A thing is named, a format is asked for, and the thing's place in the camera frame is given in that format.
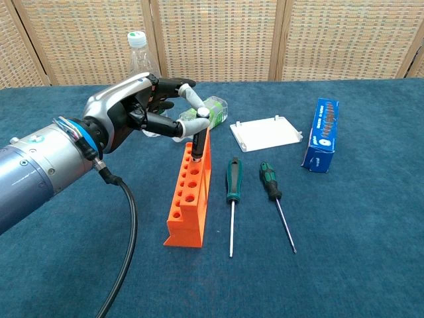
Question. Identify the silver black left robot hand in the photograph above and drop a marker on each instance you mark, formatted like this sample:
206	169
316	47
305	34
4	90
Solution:
122	106

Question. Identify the black precision screwdriver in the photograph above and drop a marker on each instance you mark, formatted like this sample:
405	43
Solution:
198	145

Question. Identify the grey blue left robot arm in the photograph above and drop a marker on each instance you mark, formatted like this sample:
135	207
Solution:
36	169

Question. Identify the orange tube rack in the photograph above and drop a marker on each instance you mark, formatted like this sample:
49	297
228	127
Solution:
189	212

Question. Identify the green black striped screwdriver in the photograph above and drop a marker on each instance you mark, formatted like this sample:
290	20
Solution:
270	182

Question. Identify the clear water bottle white cap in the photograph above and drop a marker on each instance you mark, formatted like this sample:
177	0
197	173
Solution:
140	59

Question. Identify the clear bottle green label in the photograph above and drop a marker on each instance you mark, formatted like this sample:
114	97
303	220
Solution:
217	111

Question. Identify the woven bamboo folding screen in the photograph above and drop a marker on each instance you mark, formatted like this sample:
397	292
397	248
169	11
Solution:
218	36

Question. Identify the white plastic tray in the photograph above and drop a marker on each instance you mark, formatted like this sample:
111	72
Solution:
265	134

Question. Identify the blue cardboard box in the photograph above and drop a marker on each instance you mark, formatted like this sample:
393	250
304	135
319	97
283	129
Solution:
323	136

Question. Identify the blue carpet table mat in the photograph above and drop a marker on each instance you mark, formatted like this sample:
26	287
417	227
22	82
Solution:
331	232

